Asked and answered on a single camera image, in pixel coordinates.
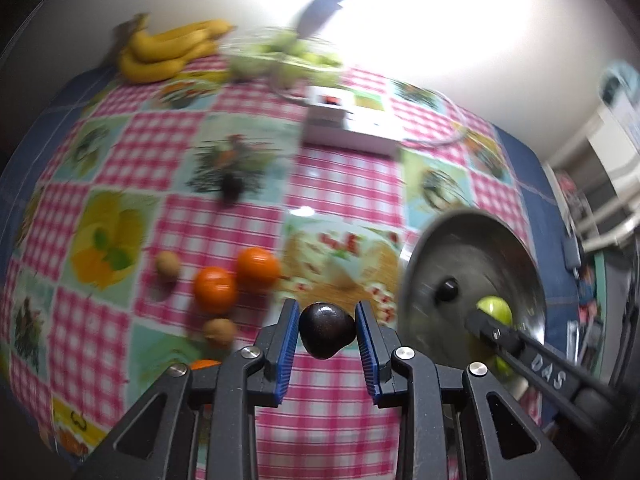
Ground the green apple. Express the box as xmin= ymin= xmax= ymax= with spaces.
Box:
xmin=475 ymin=296 xmax=514 ymax=330

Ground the dark purple plum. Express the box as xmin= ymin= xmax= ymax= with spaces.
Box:
xmin=298 ymin=301 xmax=357 ymax=360
xmin=434 ymin=277 xmax=461 ymax=305
xmin=220 ymin=175 xmax=246 ymax=206

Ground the white rack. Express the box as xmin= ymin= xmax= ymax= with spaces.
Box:
xmin=545 ymin=100 xmax=640 ymax=256

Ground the stainless steel bowl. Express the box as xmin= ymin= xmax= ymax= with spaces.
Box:
xmin=397 ymin=209 xmax=547 ymax=396

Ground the teal round object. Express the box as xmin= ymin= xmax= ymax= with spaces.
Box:
xmin=600 ymin=60 xmax=637 ymax=107

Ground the clear plastic container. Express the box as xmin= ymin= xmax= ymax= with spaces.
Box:
xmin=220 ymin=27 xmax=346 ymax=106

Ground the brown longan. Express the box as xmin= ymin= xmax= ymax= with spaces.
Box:
xmin=202 ymin=317 xmax=238 ymax=347
xmin=155 ymin=251 xmax=182 ymax=281

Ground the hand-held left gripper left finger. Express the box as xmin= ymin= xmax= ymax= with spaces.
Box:
xmin=75 ymin=299 xmax=301 ymax=480

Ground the pink checkered printed tablecloth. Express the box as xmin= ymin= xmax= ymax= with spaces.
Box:
xmin=0 ymin=52 xmax=538 ymax=480

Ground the white power cable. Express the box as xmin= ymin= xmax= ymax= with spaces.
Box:
xmin=395 ymin=87 xmax=473 ymax=150

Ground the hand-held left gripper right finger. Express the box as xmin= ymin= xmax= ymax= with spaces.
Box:
xmin=354 ymin=301 xmax=581 ymax=480

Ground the heap of green jujubes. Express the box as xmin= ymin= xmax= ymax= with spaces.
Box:
xmin=227 ymin=32 xmax=343 ymax=88

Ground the yellow banana bunch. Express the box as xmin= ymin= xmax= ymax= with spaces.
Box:
xmin=117 ymin=19 xmax=236 ymax=85

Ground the white gooseneck lamp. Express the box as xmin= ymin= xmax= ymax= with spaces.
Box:
xmin=295 ymin=0 xmax=353 ymax=38

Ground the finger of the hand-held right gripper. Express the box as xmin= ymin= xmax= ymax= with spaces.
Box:
xmin=464 ymin=307 xmax=583 ymax=403

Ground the white power strip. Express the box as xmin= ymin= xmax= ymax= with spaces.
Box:
xmin=302 ymin=85 xmax=403 ymax=156

